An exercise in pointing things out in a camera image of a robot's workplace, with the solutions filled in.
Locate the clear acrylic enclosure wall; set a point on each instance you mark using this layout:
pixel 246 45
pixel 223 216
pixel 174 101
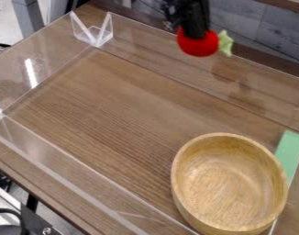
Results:
pixel 100 101

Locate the green tape strip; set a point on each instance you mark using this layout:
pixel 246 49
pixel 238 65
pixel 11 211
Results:
pixel 287 153

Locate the wooden bowl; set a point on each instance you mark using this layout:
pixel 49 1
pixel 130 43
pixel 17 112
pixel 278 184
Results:
pixel 230 187

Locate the red plush fruit green stem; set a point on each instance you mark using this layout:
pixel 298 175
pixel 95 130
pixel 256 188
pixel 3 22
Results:
pixel 206 46

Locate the black metal bracket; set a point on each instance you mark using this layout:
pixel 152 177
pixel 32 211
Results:
pixel 36 225

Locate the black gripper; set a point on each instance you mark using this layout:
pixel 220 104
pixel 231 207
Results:
pixel 178 18

